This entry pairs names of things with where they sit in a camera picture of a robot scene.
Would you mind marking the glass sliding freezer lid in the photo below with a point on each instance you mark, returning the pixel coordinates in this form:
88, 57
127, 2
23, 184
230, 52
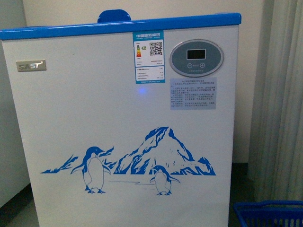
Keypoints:
113, 15

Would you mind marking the white blue chest freezer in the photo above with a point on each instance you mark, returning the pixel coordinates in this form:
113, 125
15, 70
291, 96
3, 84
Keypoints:
127, 124

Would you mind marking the blue plastic shopping basket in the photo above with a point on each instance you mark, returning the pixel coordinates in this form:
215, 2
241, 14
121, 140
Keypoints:
269, 213

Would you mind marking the grey white window curtain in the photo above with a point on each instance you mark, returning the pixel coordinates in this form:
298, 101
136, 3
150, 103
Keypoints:
276, 137

